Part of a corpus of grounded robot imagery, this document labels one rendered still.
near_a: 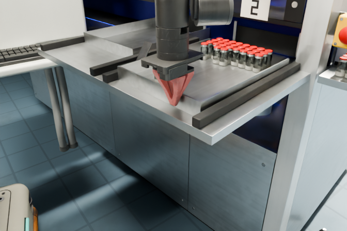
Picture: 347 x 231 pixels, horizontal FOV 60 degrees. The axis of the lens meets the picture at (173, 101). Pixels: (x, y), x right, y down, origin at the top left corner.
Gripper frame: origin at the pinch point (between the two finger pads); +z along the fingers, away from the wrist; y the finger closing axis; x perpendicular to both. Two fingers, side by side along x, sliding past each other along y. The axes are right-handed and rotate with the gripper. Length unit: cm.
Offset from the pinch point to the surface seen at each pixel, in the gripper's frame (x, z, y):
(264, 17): 3.0, -9.6, 38.2
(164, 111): 1.0, 2.1, -1.6
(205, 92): 0.5, 1.9, 10.5
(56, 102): 98, 41, 17
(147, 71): 18.4, 1.7, 9.6
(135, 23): 53, -1, 34
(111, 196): 70, 89, 24
